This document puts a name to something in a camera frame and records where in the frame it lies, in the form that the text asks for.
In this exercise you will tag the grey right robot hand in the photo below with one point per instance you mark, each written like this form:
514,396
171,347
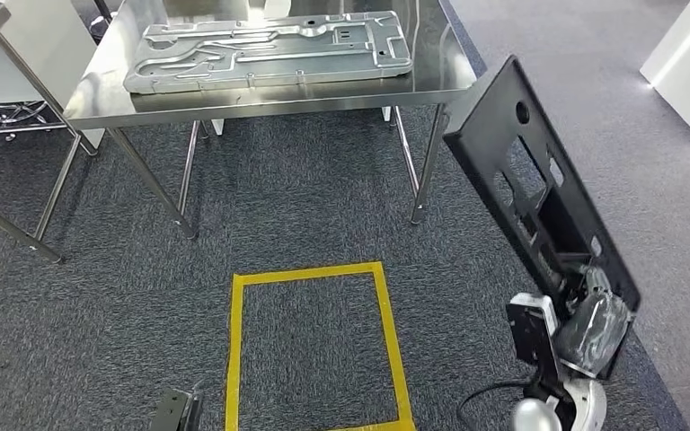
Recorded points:
595,327

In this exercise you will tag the black plastic frame part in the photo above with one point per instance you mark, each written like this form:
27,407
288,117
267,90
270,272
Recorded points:
476,137

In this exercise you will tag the steel workbench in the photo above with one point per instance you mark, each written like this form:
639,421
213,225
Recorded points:
434,71

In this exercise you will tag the silver stamped metal plate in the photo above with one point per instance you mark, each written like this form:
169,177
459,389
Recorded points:
261,59

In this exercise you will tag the chrome chair base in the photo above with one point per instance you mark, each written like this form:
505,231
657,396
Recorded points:
20,110

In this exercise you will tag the white cabinet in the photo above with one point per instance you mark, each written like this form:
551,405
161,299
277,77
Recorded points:
41,41

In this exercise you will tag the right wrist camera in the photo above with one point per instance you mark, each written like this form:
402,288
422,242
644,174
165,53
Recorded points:
529,333

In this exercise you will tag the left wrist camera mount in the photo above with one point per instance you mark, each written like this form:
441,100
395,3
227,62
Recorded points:
175,410

